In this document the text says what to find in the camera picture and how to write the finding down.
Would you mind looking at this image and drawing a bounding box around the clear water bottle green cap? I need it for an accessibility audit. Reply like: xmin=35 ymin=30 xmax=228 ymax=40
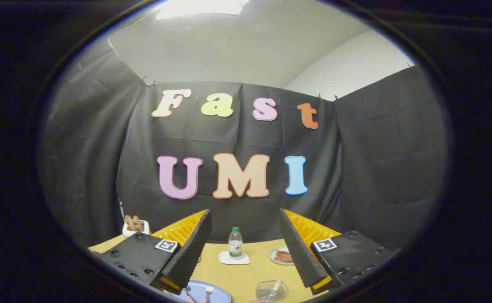
xmin=228 ymin=227 xmax=243 ymax=259

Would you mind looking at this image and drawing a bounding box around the clear tray with metal strainer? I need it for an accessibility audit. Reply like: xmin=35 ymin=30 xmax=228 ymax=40
xmin=256 ymin=279 xmax=289 ymax=303

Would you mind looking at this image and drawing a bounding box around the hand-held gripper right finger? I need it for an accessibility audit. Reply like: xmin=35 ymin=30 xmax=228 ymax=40
xmin=279 ymin=208 xmax=398 ymax=295

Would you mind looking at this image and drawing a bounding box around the white toaster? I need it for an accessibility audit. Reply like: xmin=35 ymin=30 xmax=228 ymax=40
xmin=122 ymin=219 xmax=151 ymax=237

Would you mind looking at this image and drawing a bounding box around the white square coaster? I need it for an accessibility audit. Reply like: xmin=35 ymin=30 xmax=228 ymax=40
xmin=218 ymin=251 xmax=250 ymax=265

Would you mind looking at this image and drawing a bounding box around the pale green plate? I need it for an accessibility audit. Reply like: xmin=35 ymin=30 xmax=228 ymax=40
xmin=269 ymin=246 xmax=295 ymax=266

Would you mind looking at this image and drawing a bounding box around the blue round plate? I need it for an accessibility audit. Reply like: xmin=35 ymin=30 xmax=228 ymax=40
xmin=174 ymin=279 xmax=232 ymax=303

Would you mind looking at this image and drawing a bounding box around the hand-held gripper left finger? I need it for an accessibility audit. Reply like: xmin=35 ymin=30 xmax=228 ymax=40
xmin=89 ymin=209 xmax=213 ymax=295

